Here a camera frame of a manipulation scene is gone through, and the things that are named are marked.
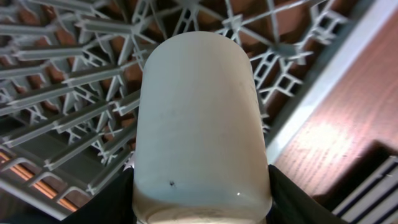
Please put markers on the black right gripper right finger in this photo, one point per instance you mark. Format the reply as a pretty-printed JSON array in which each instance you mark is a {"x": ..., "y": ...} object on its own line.
[{"x": 291, "y": 205}]

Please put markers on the grey dishwasher rack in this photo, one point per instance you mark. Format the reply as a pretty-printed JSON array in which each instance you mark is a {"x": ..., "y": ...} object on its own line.
[{"x": 71, "y": 79}]

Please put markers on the white cup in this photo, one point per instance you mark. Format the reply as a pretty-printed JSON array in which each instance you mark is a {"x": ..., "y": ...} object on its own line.
[{"x": 200, "y": 152}]

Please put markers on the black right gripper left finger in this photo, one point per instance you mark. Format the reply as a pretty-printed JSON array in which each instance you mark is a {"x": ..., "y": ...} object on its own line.
[{"x": 113, "y": 205}]

